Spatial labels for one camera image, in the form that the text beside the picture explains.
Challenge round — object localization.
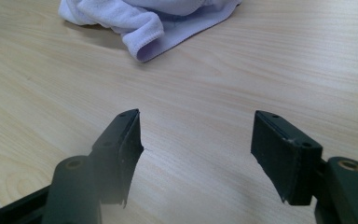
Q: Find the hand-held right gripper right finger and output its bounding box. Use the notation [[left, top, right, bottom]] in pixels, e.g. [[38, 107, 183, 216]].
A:
[[250, 109, 324, 207]]

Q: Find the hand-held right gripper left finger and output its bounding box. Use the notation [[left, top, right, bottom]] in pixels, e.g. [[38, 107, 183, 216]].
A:
[[88, 108, 145, 209]]

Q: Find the white patterned towel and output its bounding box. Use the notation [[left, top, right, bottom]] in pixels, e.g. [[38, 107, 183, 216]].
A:
[[58, 0, 243, 63]]

